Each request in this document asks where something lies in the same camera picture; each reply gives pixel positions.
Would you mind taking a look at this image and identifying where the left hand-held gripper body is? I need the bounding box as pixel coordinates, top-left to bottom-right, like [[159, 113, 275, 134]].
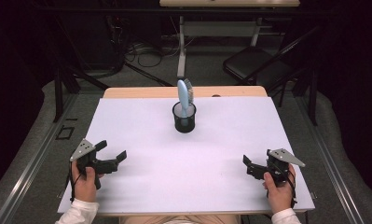
[[69, 138, 120, 191]]

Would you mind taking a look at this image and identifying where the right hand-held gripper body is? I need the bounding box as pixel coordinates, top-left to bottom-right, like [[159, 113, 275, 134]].
[[245, 147, 307, 188]]

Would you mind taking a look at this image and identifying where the black mesh cup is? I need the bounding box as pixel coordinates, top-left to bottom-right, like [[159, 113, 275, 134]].
[[172, 100, 198, 134]]

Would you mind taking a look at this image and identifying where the light blue hairbrush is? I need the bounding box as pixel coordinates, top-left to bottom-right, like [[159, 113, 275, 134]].
[[176, 77, 195, 127]]

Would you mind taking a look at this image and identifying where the person's left hand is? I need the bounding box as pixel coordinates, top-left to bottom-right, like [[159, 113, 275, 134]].
[[71, 160, 104, 203]]

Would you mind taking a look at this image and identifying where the person's right hand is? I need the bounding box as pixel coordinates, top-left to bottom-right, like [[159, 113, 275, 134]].
[[262, 164, 297, 216]]

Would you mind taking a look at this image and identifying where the black metal stand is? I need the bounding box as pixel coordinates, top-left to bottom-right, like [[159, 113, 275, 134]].
[[294, 69, 319, 127], [50, 63, 111, 123]]

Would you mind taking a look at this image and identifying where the white table board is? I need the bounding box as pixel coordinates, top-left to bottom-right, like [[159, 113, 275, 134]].
[[57, 96, 316, 216]]

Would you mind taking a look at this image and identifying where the black folding chair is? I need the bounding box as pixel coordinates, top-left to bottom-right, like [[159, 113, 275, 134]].
[[222, 25, 321, 108]]

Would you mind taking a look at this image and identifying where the white-framed wooden desk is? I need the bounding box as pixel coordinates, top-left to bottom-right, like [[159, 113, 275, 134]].
[[158, 0, 301, 80]]

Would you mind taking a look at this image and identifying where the left hand-held gripper cable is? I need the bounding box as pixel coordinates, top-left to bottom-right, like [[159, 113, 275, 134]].
[[67, 161, 84, 203]]

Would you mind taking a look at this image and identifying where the metal floor rail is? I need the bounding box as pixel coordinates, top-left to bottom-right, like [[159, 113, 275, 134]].
[[294, 96, 365, 224], [0, 92, 79, 224]]

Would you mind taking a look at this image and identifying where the black floor cable loop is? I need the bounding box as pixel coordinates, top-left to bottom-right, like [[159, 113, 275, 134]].
[[137, 49, 163, 68]]

